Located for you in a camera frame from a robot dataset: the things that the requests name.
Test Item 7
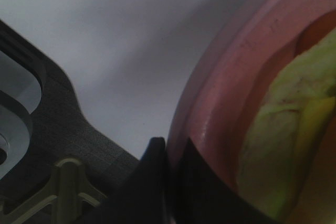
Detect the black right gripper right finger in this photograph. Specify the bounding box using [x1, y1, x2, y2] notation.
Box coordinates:
[174, 140, 276, 224]

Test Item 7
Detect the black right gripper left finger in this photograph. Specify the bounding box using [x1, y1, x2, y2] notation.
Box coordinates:
[104, 137, 165, 223]

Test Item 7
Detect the sandwich with lettuce and cheese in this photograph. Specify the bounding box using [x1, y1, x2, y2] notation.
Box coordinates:
[235, 11, 336, 224]

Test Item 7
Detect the pink round plate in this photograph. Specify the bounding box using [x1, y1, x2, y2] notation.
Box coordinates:
[165, 0, 335, 223]

